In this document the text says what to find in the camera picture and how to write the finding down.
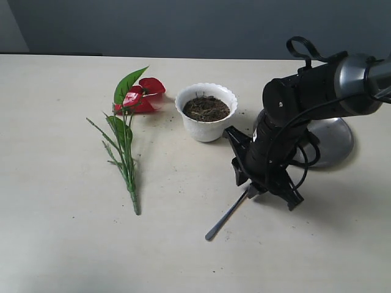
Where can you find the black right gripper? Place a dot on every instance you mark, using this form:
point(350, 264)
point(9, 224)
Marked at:
point(264, 156)

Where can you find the stainless steel spork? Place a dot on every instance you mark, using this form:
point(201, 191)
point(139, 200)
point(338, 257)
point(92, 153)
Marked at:
point(217, 227)

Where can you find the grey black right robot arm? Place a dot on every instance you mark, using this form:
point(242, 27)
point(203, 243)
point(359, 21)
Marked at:
point(350, 86)

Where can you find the dark soil in pot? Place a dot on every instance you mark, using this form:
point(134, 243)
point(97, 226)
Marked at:
point(206, 109)

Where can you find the white scalloped flower pot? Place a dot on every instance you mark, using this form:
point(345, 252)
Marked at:
point(205, 131)

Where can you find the artificial red flower stem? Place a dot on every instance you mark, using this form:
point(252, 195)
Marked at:
point(134, 94)

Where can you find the round stainless steel plate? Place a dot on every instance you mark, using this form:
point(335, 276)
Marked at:
point(326, 143)

